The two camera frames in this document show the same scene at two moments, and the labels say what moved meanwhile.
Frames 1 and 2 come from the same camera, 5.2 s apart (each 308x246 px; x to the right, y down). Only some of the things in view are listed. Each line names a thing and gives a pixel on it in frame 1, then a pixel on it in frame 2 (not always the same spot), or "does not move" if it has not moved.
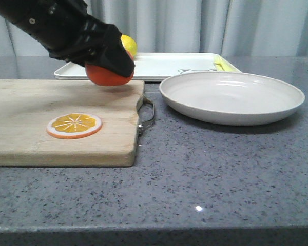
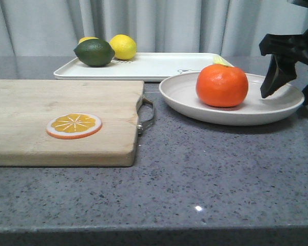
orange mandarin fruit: (100, 77) → (221, 85)
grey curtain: (251, 28) does not move
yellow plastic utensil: (220, 64) does not move
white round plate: (232, 99) does not move
